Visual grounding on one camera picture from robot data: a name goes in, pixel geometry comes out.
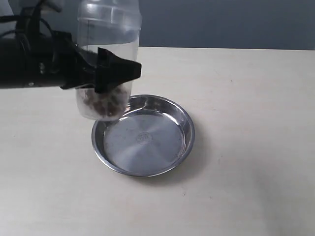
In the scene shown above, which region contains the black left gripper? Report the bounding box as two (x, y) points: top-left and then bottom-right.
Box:
(14, 31), (142, 93)

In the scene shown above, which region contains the clear plastic shaker bottle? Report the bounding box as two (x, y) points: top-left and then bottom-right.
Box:
(76, 0), (142, 121)

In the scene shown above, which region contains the round stainless steel plate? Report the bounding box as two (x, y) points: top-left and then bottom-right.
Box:
(92, 94), (195, 177)

